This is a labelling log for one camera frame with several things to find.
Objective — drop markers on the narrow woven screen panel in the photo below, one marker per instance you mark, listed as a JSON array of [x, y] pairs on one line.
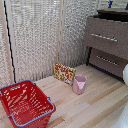
[[75, 30]]

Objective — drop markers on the colourful printed cardboard box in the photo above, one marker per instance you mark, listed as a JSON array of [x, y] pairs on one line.
[[64, 73]]

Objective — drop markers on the light wooden screen post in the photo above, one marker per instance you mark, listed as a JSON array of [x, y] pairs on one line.
[[2, 40], [61, 33]]

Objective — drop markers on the red basket with blue rim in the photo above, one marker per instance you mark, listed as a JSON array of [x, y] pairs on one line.
[[26, 106]]

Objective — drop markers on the wide woven screen panel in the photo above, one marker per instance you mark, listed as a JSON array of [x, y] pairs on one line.
[[33, 36]]

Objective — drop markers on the brown two-drawer cabinet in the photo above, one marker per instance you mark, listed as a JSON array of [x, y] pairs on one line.
[[106, 30]]

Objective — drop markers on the pink plastic cup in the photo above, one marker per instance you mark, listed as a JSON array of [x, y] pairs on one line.
[[79, 85]]

